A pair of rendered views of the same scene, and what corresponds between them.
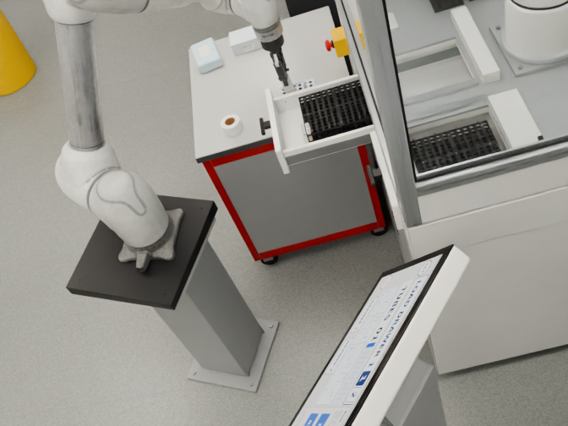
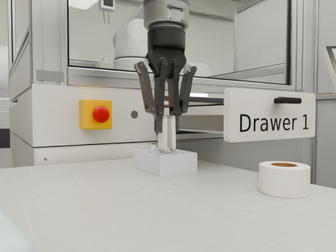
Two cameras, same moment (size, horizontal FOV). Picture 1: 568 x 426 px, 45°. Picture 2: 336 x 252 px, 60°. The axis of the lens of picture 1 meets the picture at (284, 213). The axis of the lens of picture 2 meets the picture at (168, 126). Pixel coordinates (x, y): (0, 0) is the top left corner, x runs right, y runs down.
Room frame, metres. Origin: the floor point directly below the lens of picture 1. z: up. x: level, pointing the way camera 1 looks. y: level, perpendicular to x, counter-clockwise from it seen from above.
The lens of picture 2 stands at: (2.20, 0.25, 0.87)
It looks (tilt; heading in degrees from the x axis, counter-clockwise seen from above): 2 degrees down; 228
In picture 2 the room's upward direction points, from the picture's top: straight up
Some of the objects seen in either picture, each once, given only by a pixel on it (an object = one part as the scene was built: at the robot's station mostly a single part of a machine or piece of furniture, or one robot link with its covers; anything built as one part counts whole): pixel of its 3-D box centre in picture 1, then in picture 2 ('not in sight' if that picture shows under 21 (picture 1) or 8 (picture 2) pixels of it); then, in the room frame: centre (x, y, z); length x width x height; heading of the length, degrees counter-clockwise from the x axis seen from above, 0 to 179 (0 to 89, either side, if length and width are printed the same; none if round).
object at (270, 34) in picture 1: (267, 28); (166, 16); (1.81, -0.19, 1.07); 0.09 x 0.09 x 0.06
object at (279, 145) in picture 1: (276, 129); (274, 115); (1.58, -0.08, 0.87); 0.29 x 0.02 x 0.11; 169
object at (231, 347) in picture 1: (200, 303); not in sight; (1.44, 0.40, 0.38); 0.30 x 0.30 x 0.76; 54
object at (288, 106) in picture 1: (341, 113); (213, 118); (1.54, -0.29, 0.86); 0.40 x 0.26 x 0.06; 79
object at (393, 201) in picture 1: (386, 178); not in sight; (1.21, -0.30, 0.87); 0.29 x 0.02 x 0.11; 169
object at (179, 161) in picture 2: (298, 94); (163, 159); (1.80, -0.21, 0.78); 0.12 x 0.08 x 0.04; 78
